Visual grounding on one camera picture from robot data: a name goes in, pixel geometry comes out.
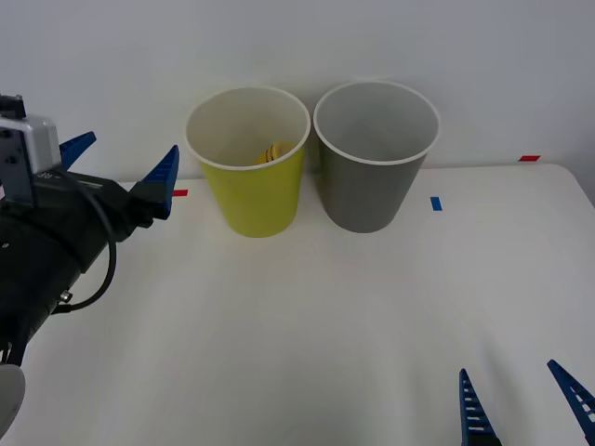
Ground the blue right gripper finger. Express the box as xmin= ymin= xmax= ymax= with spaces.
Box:
xmin=458 ymin=368 xmax=503 ymax=446
xmin=547 ymin=359 xmax=595 ymax=440

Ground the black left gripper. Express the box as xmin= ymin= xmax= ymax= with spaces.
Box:
xmin=0 ymin=131 xmax=180 ymax=275

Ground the yellow drink can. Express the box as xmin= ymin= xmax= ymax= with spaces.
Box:
xmin=253 ymin=141 xmax=295 ymax=164

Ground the yellow-green plastic bin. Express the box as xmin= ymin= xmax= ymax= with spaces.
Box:
xmin=184 ymin=85 xmax=311 ymax=239

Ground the grey plastic bin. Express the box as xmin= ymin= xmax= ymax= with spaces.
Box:
xmin=312 ymin=80 xmax=442 ymax=234

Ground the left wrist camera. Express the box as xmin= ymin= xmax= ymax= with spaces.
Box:
xmin=0 ymin=92 xmax=62 ymax=208

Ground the black camera cable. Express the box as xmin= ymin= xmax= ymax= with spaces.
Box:
xmin=55 ymin=169 xmax=117 ymax=313

